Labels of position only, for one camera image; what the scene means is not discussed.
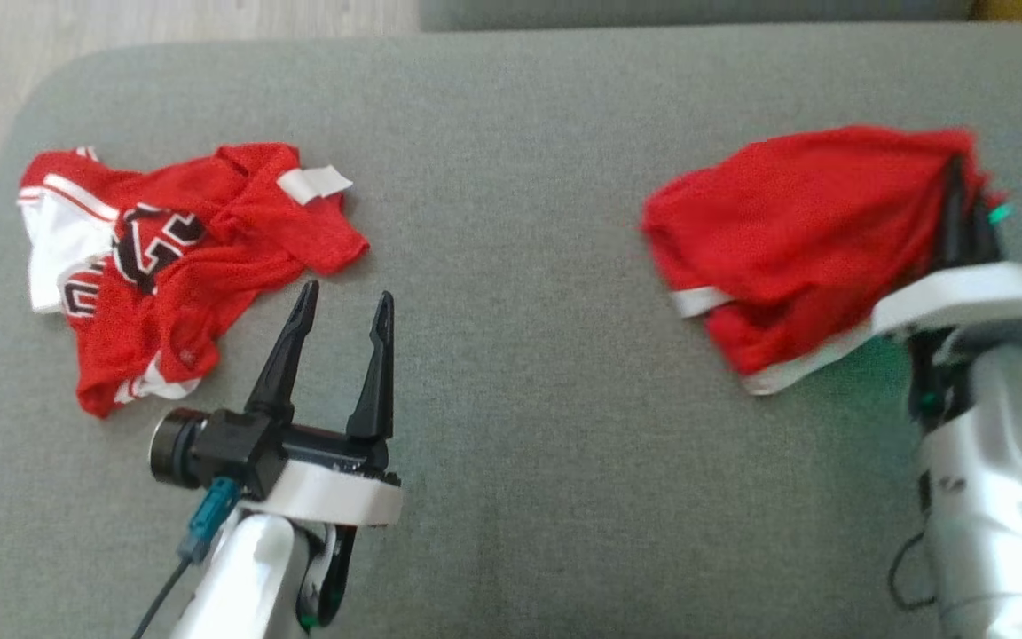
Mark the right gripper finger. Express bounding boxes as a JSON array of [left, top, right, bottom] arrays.
[[968, 191, 1005, 269], [939, 155, 971, 278]]

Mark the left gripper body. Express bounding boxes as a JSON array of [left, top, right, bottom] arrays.
[[240, 424, 405, 527]]

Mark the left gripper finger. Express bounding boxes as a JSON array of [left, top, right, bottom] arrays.
[[345, 290, 397, 445], [243, 280, 321, 422]]

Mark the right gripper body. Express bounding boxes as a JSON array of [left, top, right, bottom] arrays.
[[870, 262, 1022, 340]]

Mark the red basketball jersey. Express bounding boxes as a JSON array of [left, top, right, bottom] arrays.
[[17, 142, 370, 420]]

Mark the red shorts white trim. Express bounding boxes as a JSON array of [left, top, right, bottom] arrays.
[[640, 124, 1009, 398]]

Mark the yellow grey sofa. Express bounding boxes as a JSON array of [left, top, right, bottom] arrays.
[[0, 22, 1022, 639]]

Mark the left camera cable blue plug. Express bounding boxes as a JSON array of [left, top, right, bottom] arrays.
[[130, 477, 241, 639]]

